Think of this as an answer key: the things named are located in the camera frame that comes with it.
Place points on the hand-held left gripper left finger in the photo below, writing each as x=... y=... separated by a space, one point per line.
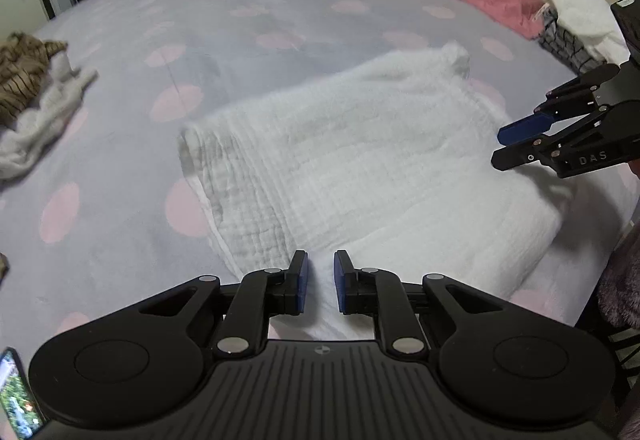
x=301 y=280

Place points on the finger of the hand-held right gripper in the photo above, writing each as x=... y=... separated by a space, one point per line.
x=525 y=129
x=585 y=157

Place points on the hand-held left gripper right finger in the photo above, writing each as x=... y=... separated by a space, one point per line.
x=340 y=280

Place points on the white muslin cloth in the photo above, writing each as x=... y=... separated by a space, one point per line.
x=375 y=170

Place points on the folded white cloth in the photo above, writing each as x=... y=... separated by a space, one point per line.
x=582 y=12

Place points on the dark fuzzy cloth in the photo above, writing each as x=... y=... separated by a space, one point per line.
x=622 y=280

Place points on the bed with pink-dotted sheet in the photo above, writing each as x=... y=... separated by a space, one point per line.
x=125 y=200

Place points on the grey-white fleece cloth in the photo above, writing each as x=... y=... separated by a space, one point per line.
x=35 y=135

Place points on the smartphone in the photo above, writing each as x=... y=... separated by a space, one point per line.
x=17 y=395

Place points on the brown striped garment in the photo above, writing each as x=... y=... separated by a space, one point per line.
x=22 y=75

